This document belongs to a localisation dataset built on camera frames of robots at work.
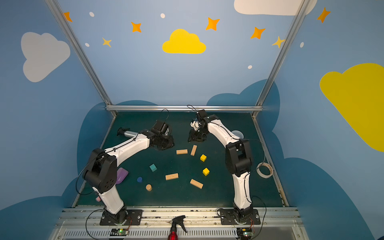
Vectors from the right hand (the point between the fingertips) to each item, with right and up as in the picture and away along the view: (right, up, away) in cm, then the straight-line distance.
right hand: (192, 139), depth 93 cm
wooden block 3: (-12, -22, -5) cm, 26 cm away
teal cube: (-24, -17, -3) cm, 30 cm away
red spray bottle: (-8, -42, -25) cm, 50 cm away
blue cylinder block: (-31, -23, -7) cm, 39 cm away
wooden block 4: (+3, -25, -8) cm, 27 cm away
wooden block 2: (+1, -8, +6) cm, 10 cm away
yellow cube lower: (+8, -19, -5) cm, 21 cm away
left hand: (-10, -3, -2) cm, 10 cm away
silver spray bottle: (-47, +4, +11) cm, 48 cm away
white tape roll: (+45, -15, -3) cm, 47 cm away
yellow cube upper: (+7, -12, +2) cm, 14 cm away
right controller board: (+26, -44, -22) cm, 56 cm away
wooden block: (-7, -9, +5) cm, 12 cm away
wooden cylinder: (-24, -26, -11) cm, 37 cm away
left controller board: (-35, -43, -23) cm, 60 cm away
